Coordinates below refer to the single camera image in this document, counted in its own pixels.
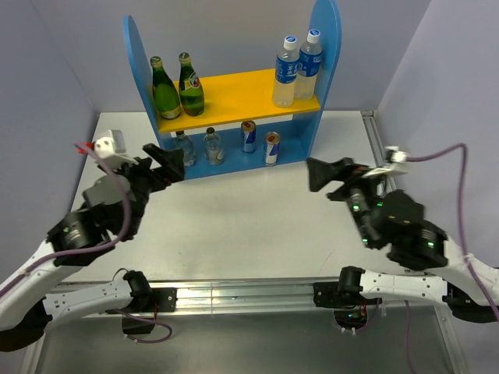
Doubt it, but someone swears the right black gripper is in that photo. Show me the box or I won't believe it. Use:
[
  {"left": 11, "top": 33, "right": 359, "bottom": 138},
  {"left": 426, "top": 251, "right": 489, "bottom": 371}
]
[{"left": 303, "top": 155, "right": 388, "bottom": 246}]

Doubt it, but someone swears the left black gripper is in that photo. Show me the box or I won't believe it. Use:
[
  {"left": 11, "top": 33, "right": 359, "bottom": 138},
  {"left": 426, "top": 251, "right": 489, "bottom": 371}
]
[{"left": 103, "top": 143, "right": 186, "bottom": 235}]

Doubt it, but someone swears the clear glass bottle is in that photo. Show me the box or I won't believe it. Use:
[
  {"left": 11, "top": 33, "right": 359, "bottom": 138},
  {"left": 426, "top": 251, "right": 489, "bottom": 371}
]
[
  {"left": 203, "top": 127, "right": 224, "bottom": 165},
  {"left": 174, "top": 130, "right": 196, "bottom": 167}
]

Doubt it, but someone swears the Red Bull can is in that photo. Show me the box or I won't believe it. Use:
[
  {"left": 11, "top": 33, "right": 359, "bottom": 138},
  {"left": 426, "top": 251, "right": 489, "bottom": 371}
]
[
  {"left": 264, "top": 132, "right": 281, "bottom": 166},
  {"left": 241, "top": 120, "right": 257, "bottom": 153}
]

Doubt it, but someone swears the green Perrier bottle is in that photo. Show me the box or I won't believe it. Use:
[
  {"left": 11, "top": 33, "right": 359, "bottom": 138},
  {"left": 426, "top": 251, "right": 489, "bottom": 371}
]
[
  {"left": 150, "top": 56, "right": 181, "bottom": 120},
  {"left": 179, "top": 52, "right": 205, "bottom": 117}
]

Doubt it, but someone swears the blue and yellow wooden shelf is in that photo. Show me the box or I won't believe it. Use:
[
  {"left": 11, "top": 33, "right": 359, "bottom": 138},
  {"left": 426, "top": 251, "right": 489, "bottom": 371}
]
[{"left": 122, "top": 1, "right": 342, "bottom": 179}]

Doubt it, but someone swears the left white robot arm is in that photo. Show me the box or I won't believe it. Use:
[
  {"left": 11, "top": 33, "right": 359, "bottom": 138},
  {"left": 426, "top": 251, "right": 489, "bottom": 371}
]
[{"left": 1, "top": 143, "right": 185, "bottom": 352}]

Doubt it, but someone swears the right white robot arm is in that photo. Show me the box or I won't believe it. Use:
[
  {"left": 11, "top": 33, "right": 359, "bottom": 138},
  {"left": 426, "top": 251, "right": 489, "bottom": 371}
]
[{"left": 306, "top": 151, "right": 498, "bottom": 323}]

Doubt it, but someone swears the left clear water bottle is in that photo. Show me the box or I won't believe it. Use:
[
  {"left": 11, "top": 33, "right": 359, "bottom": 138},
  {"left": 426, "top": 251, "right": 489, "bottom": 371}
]
[{"left": 272, "top": 35, "right": 299, "bottom": 108}]

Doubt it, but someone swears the clear water bottle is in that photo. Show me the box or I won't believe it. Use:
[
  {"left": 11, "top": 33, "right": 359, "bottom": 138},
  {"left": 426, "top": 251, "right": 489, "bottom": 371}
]
[
  {"left": 272, "top": 35, "right": 299, "bottom": 108},
  {"left": 294, "top": 29, "right": 322, "bottom": 101}
]

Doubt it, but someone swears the right clear water bottle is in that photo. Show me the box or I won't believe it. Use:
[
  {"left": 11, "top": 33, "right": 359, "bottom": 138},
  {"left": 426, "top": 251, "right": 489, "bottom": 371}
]
[{"left": 294, "top": 29, "right": 322, "bottom": 101}]

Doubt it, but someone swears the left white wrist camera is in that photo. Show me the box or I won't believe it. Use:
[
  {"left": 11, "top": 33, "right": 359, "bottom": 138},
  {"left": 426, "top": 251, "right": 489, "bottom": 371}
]
[{"left": 84, "top": 129, "right": 138, "bottom": 171}]

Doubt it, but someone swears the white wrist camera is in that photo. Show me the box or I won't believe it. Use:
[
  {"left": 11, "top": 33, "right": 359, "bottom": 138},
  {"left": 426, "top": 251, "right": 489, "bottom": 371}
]
[
  {"left": 362, "top": 146, "right": 410, "bottom": 179},
  {"left": 84, "top": 129, "right": 138, "bottom": 171}
]

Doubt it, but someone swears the aluminium side rail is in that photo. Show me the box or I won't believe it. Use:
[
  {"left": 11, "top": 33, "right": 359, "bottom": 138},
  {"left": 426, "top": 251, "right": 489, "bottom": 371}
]
[{"left": 360, "top": 110, "right": 424, "bottom": 273}]

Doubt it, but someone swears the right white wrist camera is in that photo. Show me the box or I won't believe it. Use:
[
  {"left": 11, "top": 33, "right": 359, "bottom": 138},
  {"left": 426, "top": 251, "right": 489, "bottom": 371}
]
[{"left": 362, "top": 146, "right": 410, "bottom": 179}]

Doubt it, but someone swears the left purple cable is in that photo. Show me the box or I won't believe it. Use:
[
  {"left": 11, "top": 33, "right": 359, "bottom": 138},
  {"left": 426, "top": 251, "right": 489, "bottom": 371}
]
[{"left": 0, "top": 143, "right": 173, "bottom": 344}]

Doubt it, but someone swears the purple cable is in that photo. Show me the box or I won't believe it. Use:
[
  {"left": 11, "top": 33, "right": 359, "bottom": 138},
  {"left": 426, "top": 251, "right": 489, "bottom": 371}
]
[
  {"left": 0, "top": 143, "right": 173, "bottom": 344},
  {"left": 405, "top": 143, "right": 499, "bottom": 374}
]

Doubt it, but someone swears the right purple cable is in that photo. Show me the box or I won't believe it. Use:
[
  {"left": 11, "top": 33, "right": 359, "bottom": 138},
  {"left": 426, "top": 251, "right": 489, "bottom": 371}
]
[{"left": 405, "top": 143, "right": 499, "bottom": 374}]

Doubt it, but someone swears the aluminium front rail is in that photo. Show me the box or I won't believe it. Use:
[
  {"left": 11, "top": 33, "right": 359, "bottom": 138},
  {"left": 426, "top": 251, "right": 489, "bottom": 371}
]
[{"left": 22, "top": 279, "right": 455, "bottom": 373}]

